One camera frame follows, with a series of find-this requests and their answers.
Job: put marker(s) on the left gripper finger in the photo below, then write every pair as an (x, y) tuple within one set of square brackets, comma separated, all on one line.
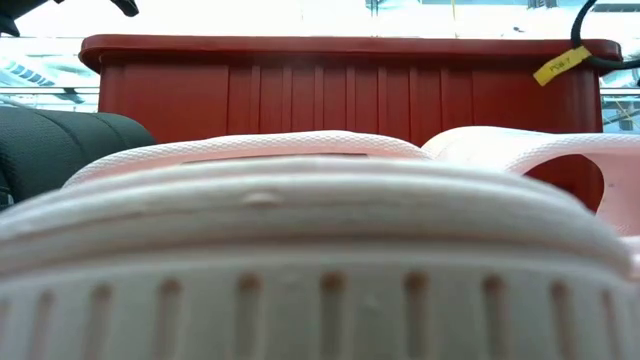
[(125, 6)]

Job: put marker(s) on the black foam slide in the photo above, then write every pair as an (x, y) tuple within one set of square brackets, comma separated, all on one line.
[(60, 145)]

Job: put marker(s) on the white foam slide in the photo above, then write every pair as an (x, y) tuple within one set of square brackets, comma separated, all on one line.
[(550, 145), (320, 300)]

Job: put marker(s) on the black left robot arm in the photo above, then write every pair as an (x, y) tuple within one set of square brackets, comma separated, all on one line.
[(7, 25)]

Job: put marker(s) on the red plastic bin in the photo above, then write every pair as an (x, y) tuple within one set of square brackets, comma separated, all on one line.
[(320, 100)]

